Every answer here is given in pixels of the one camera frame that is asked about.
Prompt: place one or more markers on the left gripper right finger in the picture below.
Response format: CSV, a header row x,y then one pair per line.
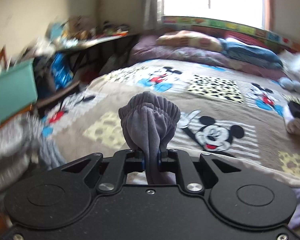
x,y
181,165

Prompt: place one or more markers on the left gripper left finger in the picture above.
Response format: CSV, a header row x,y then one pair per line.
x,y
114,170

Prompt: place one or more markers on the lavender sweatpants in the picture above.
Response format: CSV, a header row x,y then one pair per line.
x,y
149,122

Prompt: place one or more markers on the grey folded clothes stack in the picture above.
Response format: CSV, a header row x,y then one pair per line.
x,y
21,144

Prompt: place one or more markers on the Mickey Mouse fleece blanket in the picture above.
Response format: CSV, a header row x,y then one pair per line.
x,y
221,111

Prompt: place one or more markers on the blue plastic bag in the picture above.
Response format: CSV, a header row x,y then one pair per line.
x,y
62,75

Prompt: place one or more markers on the dark side desk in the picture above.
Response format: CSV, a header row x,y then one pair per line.
x,y
114,50

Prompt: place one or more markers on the purple quilt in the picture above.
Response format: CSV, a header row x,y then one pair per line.
x,y
147,49

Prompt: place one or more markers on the white folded garment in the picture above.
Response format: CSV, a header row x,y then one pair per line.
x,y
292,124

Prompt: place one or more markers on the yellow patterned pillow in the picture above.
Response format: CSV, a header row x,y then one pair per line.
x,y
193,39

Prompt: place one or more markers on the black folded garment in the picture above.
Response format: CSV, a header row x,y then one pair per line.
x,y
294,109

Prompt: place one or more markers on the teal plastic storage bin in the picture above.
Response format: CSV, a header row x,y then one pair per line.
x,y
17,89

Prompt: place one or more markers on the light blue plush toy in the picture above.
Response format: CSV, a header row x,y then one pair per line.
x,y
290,85

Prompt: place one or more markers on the colourful alphabet play mat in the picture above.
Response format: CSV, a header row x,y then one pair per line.
x,y
225,29

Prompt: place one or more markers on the grey curtain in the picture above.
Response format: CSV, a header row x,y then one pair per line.
x,y
152,13

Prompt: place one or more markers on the white cream bedding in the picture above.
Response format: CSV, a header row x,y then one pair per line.
x,y
291,64

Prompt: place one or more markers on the brown right curtain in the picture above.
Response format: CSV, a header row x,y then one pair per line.
x,y
268,14

